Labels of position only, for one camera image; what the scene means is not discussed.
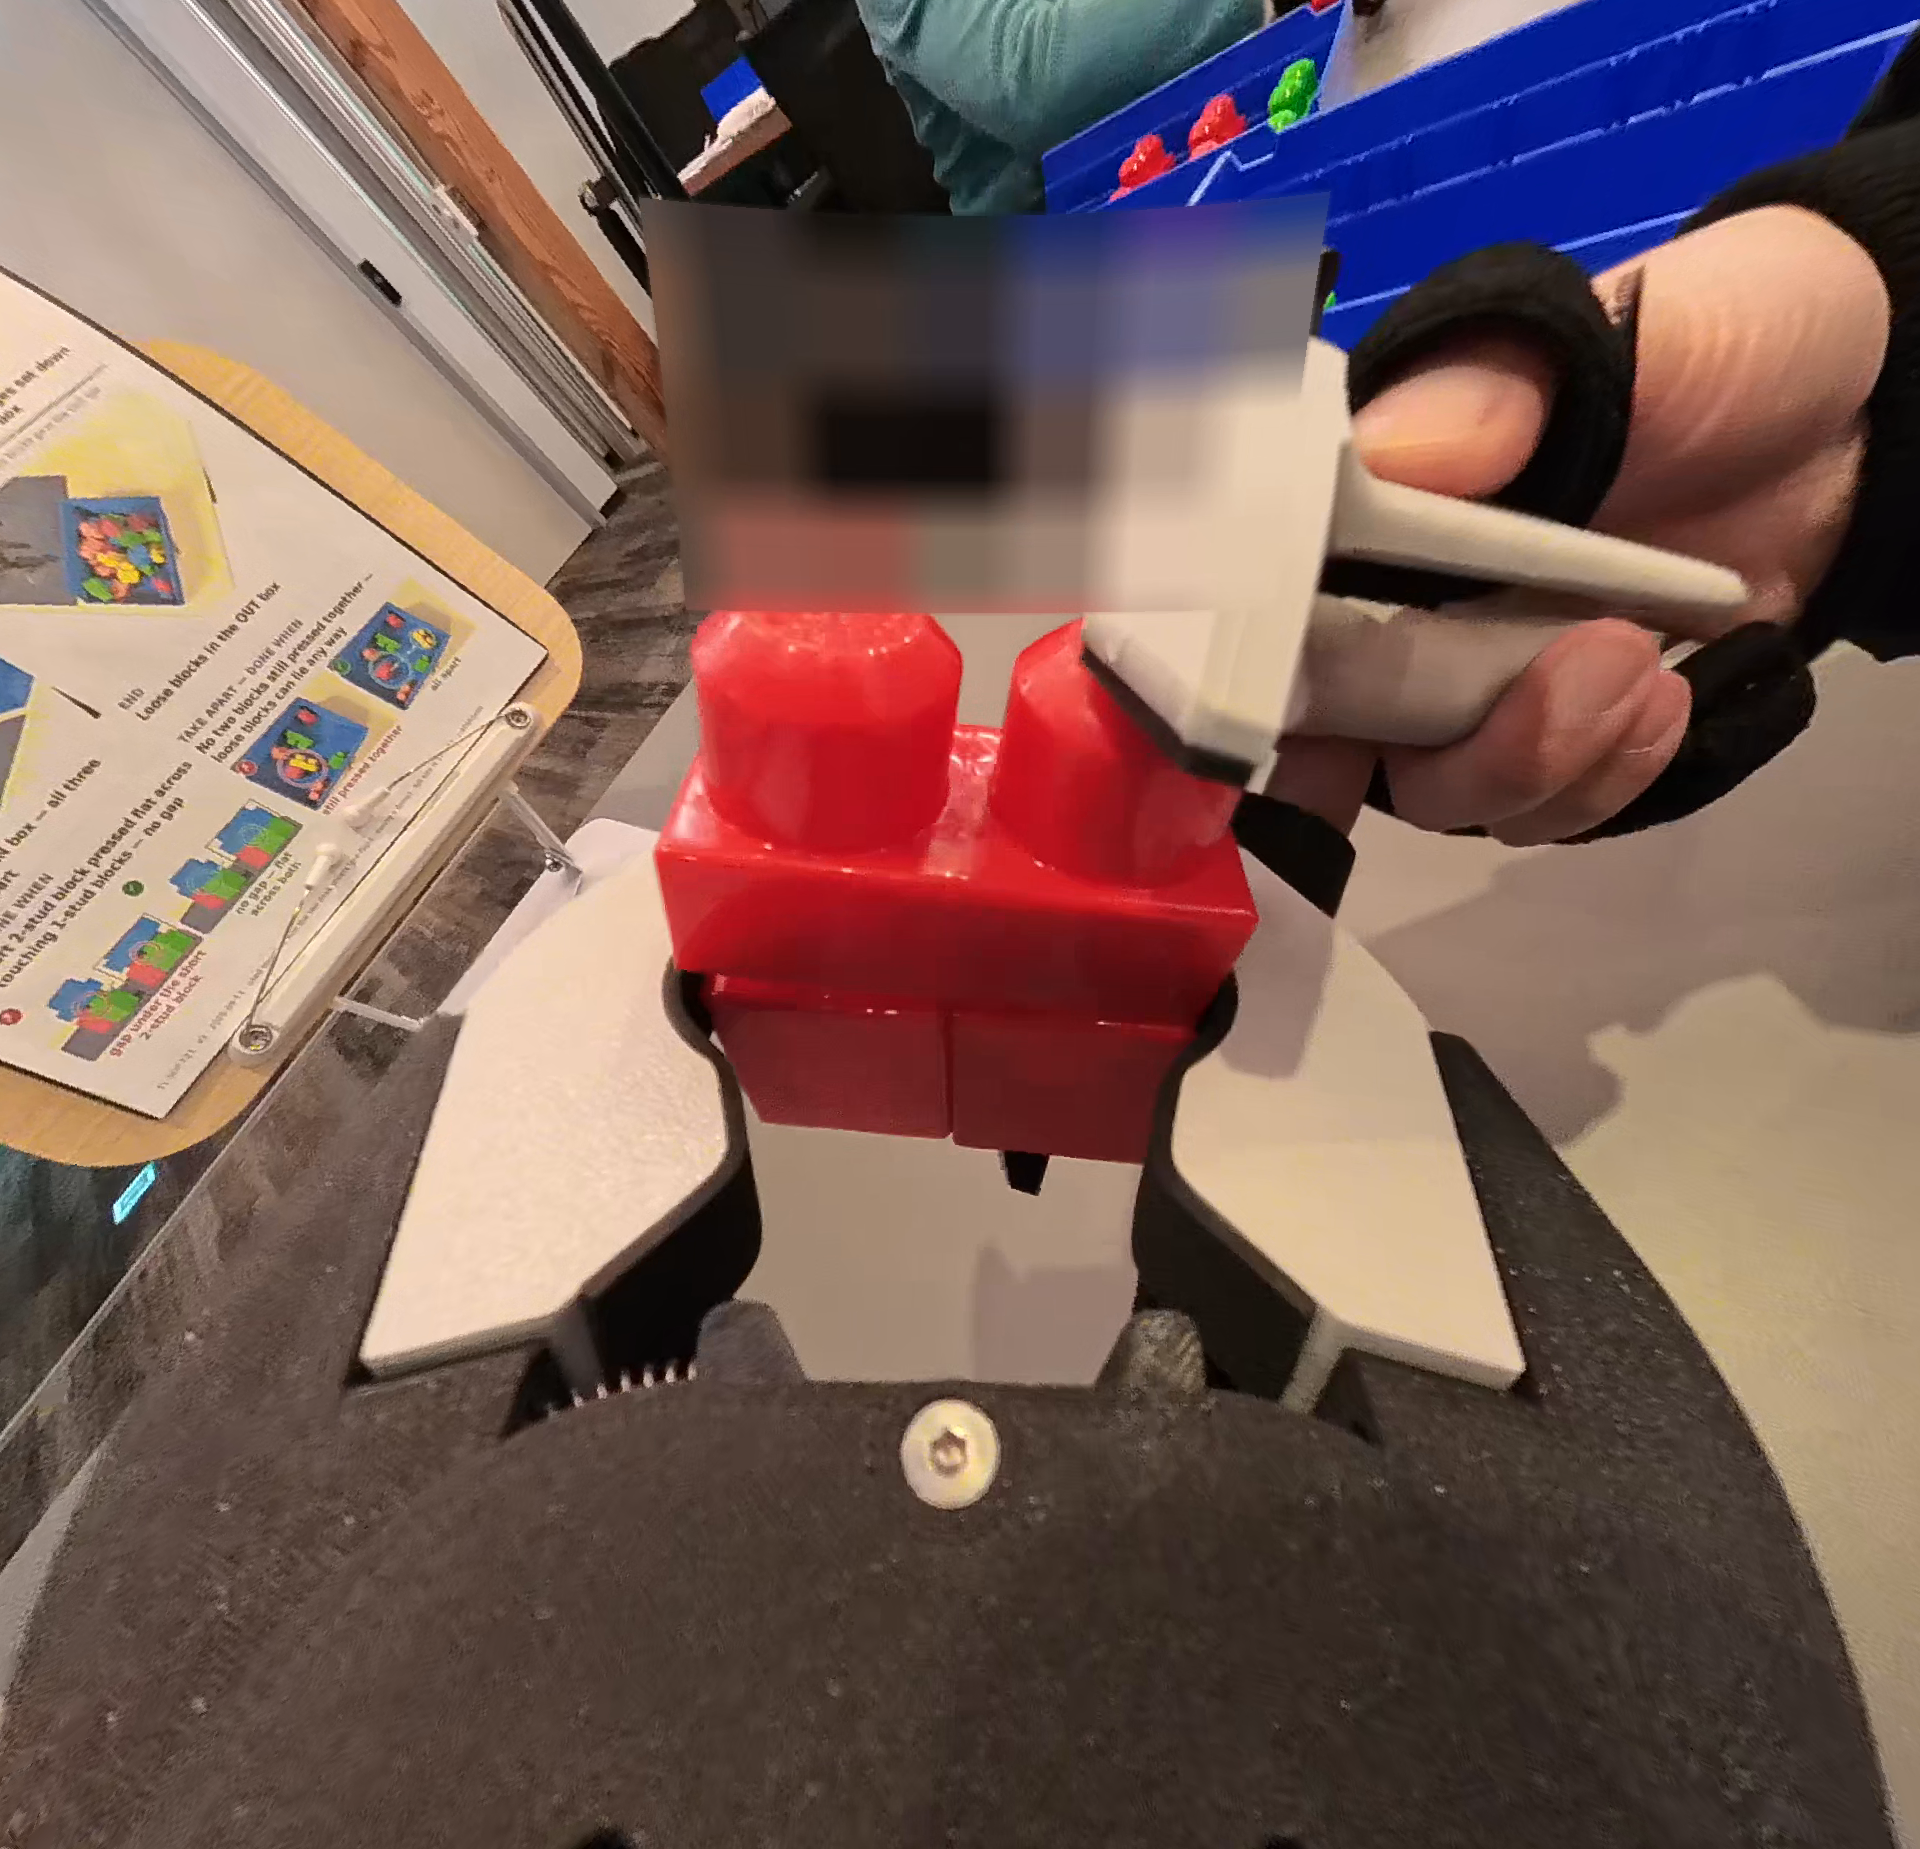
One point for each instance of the person's right hand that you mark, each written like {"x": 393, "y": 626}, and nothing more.
{"x": 1757, "y": 409}

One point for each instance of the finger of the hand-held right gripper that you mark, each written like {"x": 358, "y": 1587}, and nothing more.
{"x": 1260, "y": 693}

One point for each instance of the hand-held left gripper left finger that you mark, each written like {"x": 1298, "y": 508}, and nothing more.
{"x": 541, "y": 1159}

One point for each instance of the wooden post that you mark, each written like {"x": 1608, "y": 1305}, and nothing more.
{"x": 450, "y": 155}

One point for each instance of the blue storage bin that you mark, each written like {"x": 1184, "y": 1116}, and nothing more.
{"x": 1621, "y": 138}
{"x": 1096, "y": 184}

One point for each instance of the instruction sheet board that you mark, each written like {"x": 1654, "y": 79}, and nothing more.
{"x": 182, "y": 681}

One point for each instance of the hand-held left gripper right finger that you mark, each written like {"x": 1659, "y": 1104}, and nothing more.
{"x": 1352, "y": 1159}

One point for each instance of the green mega block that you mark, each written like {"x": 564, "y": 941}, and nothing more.
{"x": 1296, "y": 86}

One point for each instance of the black office chair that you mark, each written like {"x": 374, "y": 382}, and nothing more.
{"x": 812, "y": 79}

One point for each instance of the red mega block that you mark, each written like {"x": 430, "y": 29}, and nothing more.
{"x": 1143, "y": 160}
{"x": 930, "y": 888}
{"x": 1217, "y": 126}
{"x": 1065, "y": 1083}
{"x": 836, "y": 1066}

